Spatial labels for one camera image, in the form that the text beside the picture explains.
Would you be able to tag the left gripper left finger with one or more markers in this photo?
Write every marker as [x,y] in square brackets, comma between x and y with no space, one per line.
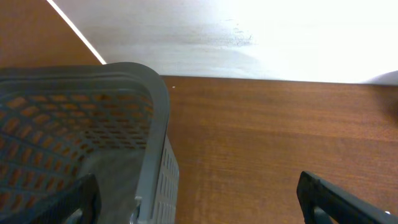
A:
[83,194]

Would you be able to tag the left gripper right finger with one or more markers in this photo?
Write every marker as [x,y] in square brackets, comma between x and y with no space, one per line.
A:
[324,202]

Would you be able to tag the grey plastic mesh basket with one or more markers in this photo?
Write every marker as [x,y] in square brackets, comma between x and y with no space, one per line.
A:
[59,124]

